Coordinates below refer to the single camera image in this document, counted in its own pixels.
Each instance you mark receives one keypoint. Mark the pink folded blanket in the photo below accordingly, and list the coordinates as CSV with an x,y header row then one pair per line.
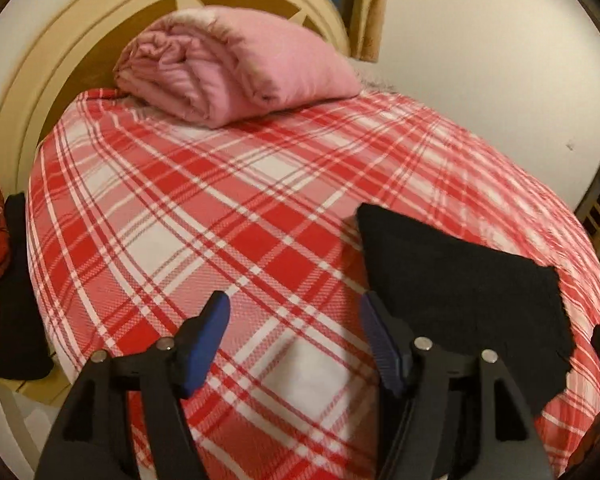
x,y
220,65

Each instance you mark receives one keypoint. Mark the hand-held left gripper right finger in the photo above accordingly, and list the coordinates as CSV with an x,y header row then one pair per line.
x,y
385,350

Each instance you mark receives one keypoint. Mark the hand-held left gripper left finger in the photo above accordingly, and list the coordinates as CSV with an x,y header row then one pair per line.
x,y
205,340

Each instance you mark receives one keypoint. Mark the wooden chair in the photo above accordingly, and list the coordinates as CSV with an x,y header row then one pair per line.
x,y
594,217

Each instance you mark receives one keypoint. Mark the red plaid bed sheet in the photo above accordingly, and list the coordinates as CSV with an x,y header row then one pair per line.
x,y
180,220

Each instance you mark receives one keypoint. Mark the yellow patterned curtain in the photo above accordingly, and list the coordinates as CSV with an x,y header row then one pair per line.
x,y
370,10

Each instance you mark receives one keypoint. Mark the black pants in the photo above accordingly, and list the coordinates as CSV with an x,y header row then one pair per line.
x,y
460,290

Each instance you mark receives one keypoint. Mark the black cloth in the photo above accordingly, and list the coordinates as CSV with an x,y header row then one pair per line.
x,y
20,310

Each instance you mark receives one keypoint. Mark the cream wooden bed headboard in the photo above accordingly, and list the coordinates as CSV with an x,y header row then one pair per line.
x,y
45,80

